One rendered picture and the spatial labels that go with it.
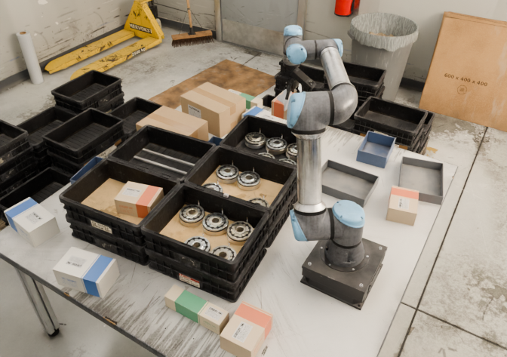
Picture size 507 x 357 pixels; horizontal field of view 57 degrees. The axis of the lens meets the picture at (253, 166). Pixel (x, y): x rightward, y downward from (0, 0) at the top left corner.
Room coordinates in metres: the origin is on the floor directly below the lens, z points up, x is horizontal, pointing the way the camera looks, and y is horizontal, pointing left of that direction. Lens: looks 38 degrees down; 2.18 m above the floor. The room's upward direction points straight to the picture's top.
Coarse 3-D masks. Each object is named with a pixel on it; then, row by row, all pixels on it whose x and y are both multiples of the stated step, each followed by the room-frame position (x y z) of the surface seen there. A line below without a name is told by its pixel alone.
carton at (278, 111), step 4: (292, 92) 1.92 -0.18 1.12; (272, 100) 1.84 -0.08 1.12; (276, 100) 1.84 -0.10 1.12; (272, 104) 1.84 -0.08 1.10; (276, 104) 1.83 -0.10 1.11; (280, 104) 1.82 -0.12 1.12; (272, 108) 1.84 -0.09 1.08; (276, 108) 1.83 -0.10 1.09; (280, 108) 1.82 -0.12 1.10; (272, 112) 1.84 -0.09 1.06; (276, 112) 1.83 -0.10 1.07; (280, 112) 1.82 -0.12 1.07; (284, 112) 1.80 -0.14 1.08; (276, 116) 1.82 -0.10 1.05; (280, 116) 1.81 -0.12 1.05; (284, 116) 1.80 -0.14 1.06
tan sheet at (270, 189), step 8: (216, 176) 1.66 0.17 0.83; (224, 184) 1.60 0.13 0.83; (232, 184) 1.60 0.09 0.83; (264, 184) 1.60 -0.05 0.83; (272, 184) 1.60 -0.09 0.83; (280, 184) 1.61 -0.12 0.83; (224, 192) 1.55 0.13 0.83; (232, 192) 1.55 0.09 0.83; (240, 192) 1.55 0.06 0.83; (248, 192) 1.55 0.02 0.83; (256, 192) 1.55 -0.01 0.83; (264, 192) 1.55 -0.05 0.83; (272, 192) 1.55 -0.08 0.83; (272, 200) 1.50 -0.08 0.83
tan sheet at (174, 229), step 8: (176, 216) 1.40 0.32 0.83; (168, 224) 1.35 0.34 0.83; (176, 224) 1.35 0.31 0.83; (160, 232) 1.30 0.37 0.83; (168, 232) 1.31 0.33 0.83; (176, 232) 1.31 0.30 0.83; (184, 232) 1.31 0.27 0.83; (192, 232) 1.31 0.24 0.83; (200, 232) 1.31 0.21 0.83; (184, 240) 1.27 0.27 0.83; (208, 240) 1.27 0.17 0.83; (216, 240) 1.27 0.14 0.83; (224, 240) 1.27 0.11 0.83; (240, 248) 1.22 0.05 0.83
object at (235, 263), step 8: (184, 184) 1.48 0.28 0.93; (176, 192) 1.43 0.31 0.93; (208, 192) 1.43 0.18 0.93; (168, 200) 1.39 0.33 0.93; (232, 200) 1.39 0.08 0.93; (160, 208) 1.34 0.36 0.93; (256, 208) 1.34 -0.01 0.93; (152, 216) 1.30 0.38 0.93; (264, 216) 1.30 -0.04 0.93; (144, 224) 1.25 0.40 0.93; (144, 232) 1.22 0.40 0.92; (152, 232) 1.21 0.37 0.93; (256, 232) 1.21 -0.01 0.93; (160, 240) 1.19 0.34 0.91; (168, 240) 1.17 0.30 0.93; (176, 240) 1.17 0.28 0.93; (248, 240) 1.17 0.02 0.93; (184, 248) 1.14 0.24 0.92; (192, 248) 1.13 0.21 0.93; (248, 248) 1.16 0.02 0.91; (200, 256) 1.12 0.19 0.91; (208, 256) 1.10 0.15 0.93; (216, 256) 1.10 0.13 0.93; (240, 256) 1.10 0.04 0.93; (224, 264) 1.07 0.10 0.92; (232, 264) 1.06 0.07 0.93
